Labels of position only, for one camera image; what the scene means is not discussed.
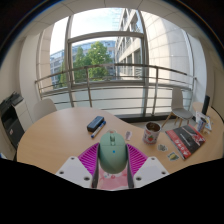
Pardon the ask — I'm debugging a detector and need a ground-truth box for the black upright speaker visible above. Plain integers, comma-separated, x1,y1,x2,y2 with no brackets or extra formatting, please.
201,95,212,117

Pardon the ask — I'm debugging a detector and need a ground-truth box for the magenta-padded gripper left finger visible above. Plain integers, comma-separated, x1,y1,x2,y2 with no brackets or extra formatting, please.
54,143,100,188

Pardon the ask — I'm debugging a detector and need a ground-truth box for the black whiteboard eraser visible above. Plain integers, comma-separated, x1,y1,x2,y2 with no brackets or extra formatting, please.
86,115,105,133

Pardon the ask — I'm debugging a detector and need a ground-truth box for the red black magazine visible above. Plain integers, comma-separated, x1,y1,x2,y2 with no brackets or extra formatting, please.
164,124,207,160

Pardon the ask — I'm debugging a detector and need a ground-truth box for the small blue white can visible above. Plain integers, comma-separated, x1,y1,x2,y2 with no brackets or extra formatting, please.
196,118,207,134

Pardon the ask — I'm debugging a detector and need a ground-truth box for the black office printer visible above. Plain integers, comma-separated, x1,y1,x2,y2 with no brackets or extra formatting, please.
0,91,26,149

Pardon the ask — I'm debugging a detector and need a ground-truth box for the white chair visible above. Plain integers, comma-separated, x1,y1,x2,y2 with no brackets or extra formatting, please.
32,98,58,123
162,87,194,129

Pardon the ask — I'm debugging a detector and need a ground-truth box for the colourful standing card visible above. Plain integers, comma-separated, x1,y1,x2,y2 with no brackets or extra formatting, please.
194,110,213,132

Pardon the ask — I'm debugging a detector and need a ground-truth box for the pink white cartoon mouse pad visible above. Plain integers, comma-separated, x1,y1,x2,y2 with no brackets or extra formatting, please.
95,161,130,191

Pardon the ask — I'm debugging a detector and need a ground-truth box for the blue white marker pen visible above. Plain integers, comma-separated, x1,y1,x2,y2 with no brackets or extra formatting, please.
90,120,107,139

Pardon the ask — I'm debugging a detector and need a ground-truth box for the metal balcony railing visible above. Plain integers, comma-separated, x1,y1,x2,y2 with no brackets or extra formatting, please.
34,63,198,118

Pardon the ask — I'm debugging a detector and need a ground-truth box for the round grey green sticker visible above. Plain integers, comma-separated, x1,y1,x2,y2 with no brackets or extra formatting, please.
157,143,169,153

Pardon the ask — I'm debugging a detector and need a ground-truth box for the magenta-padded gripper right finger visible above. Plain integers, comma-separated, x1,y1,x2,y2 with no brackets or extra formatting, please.
126,143,170,188

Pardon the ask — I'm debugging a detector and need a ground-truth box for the mint green computer mouse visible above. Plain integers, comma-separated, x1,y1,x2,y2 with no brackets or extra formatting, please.
97,131,129,175

